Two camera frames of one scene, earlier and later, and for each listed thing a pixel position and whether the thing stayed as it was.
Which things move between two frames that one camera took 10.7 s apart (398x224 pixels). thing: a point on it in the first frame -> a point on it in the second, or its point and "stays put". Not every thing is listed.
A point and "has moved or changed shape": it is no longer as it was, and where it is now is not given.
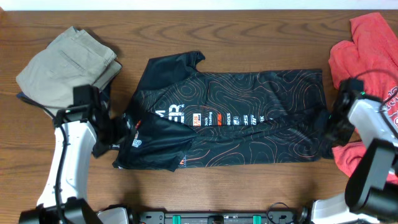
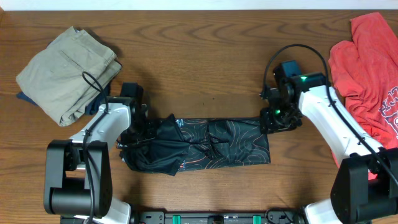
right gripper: (341, 139) -> (270, 126)
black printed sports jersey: (181, 118) has moved or changed shape
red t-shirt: (371, 58) stays put
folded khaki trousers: (73, 60) stays put
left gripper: (123, 132) -> (150, 134)
